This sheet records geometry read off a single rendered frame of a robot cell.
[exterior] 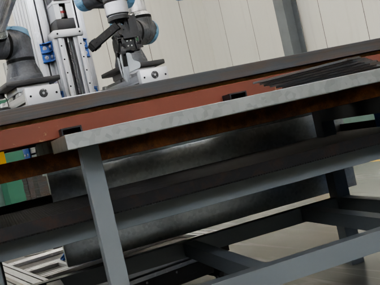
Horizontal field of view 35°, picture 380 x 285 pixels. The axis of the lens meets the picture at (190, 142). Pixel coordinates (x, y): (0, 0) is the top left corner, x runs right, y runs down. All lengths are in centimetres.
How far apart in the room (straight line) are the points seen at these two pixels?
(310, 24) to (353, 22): 107
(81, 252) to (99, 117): 90
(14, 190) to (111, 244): 1008
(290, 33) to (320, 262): 1011
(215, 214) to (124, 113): 101
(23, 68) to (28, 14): 36
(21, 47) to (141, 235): 90
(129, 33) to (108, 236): 81
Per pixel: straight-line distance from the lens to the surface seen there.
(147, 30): 282
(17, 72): 252
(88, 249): 232
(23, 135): 149
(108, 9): 194
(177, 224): 239
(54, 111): 150
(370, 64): 150
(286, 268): 172
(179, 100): 157
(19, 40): 253
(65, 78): 268
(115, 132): 119
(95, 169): 129
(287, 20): 1177
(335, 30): 1122
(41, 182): 794
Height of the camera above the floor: 71
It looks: 1 degrees down
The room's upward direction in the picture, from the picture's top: 13 degrees counter-clockwise
